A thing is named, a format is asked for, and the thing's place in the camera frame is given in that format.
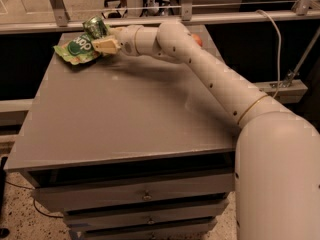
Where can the metal railing frame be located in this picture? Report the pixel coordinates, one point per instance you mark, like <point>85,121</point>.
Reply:
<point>39,16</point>

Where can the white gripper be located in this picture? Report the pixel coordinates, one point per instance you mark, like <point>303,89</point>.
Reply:
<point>126,40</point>

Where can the grey drawer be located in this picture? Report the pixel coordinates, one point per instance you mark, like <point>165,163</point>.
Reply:
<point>145,213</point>
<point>134,190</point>
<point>156,231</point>

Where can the top grey drawer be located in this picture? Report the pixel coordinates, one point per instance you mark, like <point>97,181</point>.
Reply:
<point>134,190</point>

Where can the middle grey drawer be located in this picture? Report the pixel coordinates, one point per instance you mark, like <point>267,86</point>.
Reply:
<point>145,213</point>

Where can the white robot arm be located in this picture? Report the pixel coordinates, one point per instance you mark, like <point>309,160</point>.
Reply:
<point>277,161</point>

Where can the red apple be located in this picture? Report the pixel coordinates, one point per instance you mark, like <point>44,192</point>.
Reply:
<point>197,39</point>

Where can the green soda can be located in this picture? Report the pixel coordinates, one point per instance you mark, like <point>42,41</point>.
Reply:
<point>95,27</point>

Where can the grey drawer cabinet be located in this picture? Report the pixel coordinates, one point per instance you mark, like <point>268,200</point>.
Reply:
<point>121,118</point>

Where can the green rice chip bag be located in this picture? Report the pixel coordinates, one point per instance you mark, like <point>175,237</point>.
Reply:
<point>78,51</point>

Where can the bottom grey drawer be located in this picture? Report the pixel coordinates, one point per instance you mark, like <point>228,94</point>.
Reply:
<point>156,231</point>

